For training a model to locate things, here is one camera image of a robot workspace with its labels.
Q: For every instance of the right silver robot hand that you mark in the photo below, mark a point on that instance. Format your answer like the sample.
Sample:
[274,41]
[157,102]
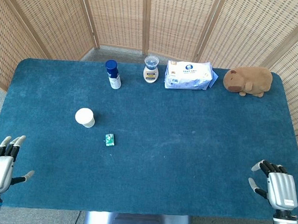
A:
[282,189]

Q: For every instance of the white floral paper cup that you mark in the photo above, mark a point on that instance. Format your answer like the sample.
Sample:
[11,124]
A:
[84,116]

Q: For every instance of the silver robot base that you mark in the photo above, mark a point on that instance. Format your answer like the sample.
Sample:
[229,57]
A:
[138,223]

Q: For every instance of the wet wipes pack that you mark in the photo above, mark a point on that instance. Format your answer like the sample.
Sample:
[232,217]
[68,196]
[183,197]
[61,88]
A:
[188,75]

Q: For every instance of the small green packet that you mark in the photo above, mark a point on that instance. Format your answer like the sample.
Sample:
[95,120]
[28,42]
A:
[109,140]

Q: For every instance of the brown capybara plush toy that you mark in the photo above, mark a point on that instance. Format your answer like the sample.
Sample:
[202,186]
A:
[253,78]

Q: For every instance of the blue table cloth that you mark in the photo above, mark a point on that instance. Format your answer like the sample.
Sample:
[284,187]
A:
[162,142]

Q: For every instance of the white bottle with blue cap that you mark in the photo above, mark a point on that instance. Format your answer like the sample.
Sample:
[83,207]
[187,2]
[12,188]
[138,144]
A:
[114,76]

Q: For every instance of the cream sauce bottle, clear cap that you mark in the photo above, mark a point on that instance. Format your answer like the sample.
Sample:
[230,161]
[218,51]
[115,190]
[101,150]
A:
[150,73]

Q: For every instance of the bamboo folding screen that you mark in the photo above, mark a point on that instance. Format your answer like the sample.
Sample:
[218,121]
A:
[173,20]

